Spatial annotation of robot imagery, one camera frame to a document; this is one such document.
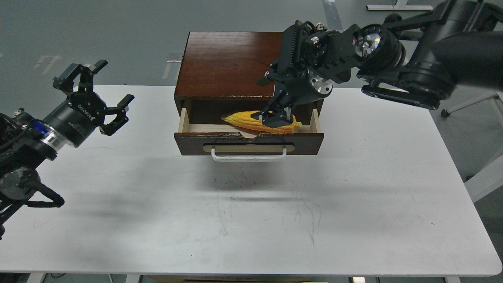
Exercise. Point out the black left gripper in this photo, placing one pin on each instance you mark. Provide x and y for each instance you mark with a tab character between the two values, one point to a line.
76	118

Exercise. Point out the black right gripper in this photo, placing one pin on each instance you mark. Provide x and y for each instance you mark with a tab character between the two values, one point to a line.
304	89

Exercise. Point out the yellow plastic corn cob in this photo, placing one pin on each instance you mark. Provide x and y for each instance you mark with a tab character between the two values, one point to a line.
244	120

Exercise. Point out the wooden drawer with white handle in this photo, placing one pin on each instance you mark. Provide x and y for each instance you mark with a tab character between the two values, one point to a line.
201	130

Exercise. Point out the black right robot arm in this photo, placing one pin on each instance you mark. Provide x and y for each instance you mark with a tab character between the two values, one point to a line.
416	61

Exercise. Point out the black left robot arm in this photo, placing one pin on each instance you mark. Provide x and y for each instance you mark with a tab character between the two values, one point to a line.
26	141

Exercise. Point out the dark wooden drawer cabinet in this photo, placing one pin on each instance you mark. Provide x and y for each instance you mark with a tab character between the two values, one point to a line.
219	73

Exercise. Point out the white table leg base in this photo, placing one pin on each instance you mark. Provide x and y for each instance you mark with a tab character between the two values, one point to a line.
399	5

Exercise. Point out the white chair base right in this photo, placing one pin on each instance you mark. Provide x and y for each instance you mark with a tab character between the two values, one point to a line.
492	97

